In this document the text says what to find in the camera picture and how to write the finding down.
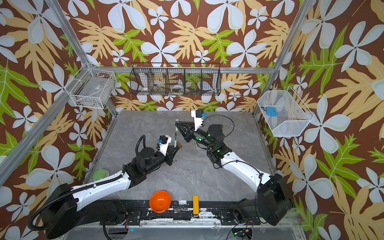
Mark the green push button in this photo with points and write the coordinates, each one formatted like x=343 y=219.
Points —
x=100 y=174

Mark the white wire basket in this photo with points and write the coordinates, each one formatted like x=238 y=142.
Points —
x=91 y=87
x=293 y=117

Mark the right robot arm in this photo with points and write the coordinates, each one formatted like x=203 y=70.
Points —
x=272 y=197

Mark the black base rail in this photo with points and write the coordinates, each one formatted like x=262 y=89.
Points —
x=137 y=213

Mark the blue object in basket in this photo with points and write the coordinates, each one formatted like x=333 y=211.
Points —
x=271 y=111

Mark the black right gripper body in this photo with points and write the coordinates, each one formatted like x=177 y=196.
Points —
x=190 y=133

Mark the white wire basket right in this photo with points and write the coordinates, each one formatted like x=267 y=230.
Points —
x=293 y=117

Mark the white wire basket left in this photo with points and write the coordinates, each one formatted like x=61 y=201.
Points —
x=91 y=87

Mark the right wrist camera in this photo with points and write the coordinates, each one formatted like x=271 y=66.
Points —
x=199 y=117

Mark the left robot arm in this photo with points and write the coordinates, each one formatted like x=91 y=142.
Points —
x=69 y=207

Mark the yellow block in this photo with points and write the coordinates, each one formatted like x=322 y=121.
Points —
x=196 y=208

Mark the orange bowl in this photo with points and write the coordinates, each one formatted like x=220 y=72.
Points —
x=160 y=202

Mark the black wire basket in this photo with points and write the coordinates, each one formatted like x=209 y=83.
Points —
x=179 y=79

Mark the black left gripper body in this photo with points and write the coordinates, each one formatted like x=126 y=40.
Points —
x=160 y=159

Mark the aluminium corner frame post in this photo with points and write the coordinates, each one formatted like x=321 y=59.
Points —
x=292 y=35

